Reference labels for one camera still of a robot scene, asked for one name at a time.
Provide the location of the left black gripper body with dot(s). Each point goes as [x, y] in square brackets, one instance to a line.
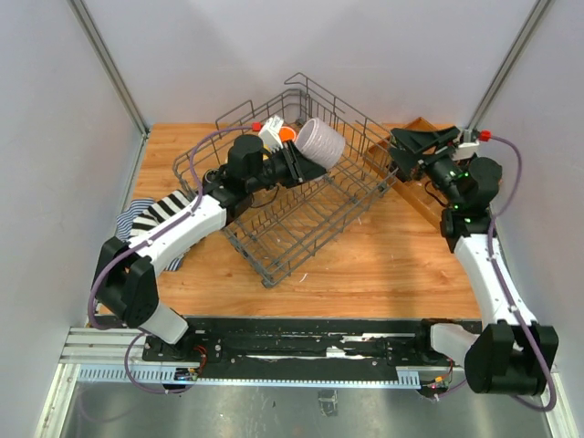
[276, 169]

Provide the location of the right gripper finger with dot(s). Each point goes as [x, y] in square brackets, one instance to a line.
[411, 162]
[417, 141]

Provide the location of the orange ceramic mug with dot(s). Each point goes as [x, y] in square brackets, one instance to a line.
[286, 133]

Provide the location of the black mug white inside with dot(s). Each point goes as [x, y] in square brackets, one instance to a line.
[211, 176]

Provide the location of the slotted cable duct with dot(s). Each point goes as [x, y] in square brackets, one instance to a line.
[270, 375]

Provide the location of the wooden compartment tray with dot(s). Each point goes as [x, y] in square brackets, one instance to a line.
[420, 191]

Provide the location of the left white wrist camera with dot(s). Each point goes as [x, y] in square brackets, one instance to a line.
[269, 133]

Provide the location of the aluminium frame post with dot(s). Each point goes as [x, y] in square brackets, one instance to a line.
[534, 19]
[96, 40]

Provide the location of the black white striped cloth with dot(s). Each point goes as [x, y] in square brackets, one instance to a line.
[155, 213]

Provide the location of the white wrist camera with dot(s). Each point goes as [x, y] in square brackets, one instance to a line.
[467, 145]
[269, 133]

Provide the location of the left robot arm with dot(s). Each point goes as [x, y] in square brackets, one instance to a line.
[127, 272]

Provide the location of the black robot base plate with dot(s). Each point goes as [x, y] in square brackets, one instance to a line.
[294, 344]

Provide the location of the left aluminium frame post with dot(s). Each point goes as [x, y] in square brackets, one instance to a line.
[96, 40]

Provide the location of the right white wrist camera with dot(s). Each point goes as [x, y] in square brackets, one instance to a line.
[467, 145]

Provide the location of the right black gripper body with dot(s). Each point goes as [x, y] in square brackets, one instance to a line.
[441, 170]

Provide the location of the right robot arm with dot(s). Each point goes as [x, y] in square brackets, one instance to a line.
[513, 354]

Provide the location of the grey wire dish rack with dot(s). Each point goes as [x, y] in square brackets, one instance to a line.
[285, 227]

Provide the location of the blue white striped cloth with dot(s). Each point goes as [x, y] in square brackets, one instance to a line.
[123, 221]

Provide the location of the lilac ceramic mug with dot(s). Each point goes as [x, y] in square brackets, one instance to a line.
[320, 143]

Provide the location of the right aluminium frame post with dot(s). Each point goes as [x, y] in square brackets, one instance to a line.
[534, 19]

